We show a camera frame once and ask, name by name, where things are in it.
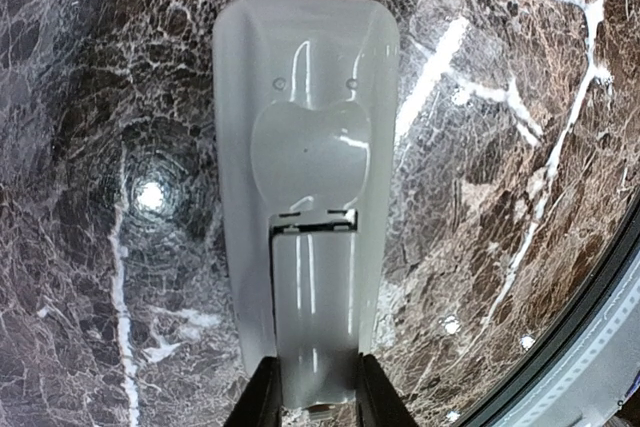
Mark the white remote control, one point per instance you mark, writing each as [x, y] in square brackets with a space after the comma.
[305, 99]

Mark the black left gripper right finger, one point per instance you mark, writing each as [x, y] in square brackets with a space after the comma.
[377, 402]

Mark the white slotted cable duct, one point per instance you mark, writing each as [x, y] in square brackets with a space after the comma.
[596, 377]

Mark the grey battery cover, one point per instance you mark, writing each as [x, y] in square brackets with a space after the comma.
[316, 302]

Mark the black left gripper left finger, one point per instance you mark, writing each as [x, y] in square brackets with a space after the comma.
[260, 403]

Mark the black front rail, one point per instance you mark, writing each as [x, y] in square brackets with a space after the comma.
[618, 263]

